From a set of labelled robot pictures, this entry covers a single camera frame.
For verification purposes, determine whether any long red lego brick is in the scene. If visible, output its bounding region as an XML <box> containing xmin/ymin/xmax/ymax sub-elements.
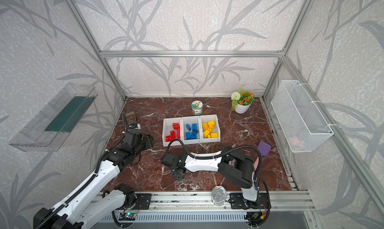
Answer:
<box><xmin>171</xmin><ymin>130</ymin><xmax>177</xmax><ymax>139</ymax></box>
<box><xmin>176</xmin><ymin>127</ymin><xmax>181</xmax><ymax>139</ymax></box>

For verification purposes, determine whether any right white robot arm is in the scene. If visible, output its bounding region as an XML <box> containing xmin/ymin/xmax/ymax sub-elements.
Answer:
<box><xmin>161</xmin><ymin>145</ymin><xmax>262</xmax><ymax>202</ymax></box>

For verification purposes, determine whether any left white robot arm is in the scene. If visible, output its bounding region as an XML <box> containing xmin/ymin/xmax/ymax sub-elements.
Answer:
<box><xmin>33</xmin><ymin>128</ymin><xmax>154</xmax><ymax>229</ymax></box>

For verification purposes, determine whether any brown litter scoop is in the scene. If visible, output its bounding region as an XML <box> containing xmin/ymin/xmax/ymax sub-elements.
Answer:
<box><xmin>125</xmin><ymin>112</ymin><xmax>137</xmax><ymax>124</ymax></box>

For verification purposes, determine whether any left white bin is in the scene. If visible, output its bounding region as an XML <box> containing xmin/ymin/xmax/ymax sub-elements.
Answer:
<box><xmin>162</xmin><ymin>117</ymin><xmax>185</xmax><ymax>147</ymax></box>

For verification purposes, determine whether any white bin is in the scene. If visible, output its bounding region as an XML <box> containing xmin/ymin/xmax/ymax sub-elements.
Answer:
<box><xmin>199</xmin><ymin>114</ymin><xmax>221</xmax><ymax>143</ymax></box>
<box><xmin>182</xmin><ymin>116</ymin><xmax>201</xmax><ymax>145</ymax></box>
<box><xmin>162</xmin><ymin>117</ymin><xmax>185</xmax><ymax>147</ymax></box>

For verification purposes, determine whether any middle white bin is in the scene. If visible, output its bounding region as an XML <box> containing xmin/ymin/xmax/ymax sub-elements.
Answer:
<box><xmin>182</xmin><ymin>116</ymin><xmax>201</xmax><ymax>145</ymax></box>

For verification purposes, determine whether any right white bin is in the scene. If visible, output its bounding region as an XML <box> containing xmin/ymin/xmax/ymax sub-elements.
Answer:
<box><xmin>199</xmin><ymin>114</ymin><xmax>221</xmax><ymax>143</ymax></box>

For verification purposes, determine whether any clear glass jar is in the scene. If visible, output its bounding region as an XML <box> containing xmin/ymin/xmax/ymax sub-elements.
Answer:
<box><xmin>211</xmin><ymin>186</ymin><xmax>227</xmax><ymax>206</ymax></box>

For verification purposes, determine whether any yellow lego brick in bin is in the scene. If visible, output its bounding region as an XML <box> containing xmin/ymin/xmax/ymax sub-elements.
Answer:
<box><xmin>208</xmin><ymin>120</ymin><xmax>216</xmax><ymax>127</ymax></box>

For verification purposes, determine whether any purple scoop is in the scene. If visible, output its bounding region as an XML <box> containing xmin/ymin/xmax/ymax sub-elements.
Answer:
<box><xmin>257</xmin><ymin>141</ymin><xmax>272</xmax><ymax>157</ymax></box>

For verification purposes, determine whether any potted artificial flower plant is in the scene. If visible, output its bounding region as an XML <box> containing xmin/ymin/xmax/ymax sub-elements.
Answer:
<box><xmin>231</xmin><ymin>85</ymin><xmax>255</xmax><ymax>114</ymax></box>

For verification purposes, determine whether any clear plastic wall shelf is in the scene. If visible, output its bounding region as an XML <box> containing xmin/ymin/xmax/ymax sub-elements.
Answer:
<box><xmin>9</xmin><ymin>83</ymin><xmax>98</xmax><ymax>152</ymax></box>

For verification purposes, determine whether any white wire mesh basket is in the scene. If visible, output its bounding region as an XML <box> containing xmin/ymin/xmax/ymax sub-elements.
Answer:
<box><xmin>271</xmin><ymin>80</ymin><xmax>334</xmax><ymax>153</ymax></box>

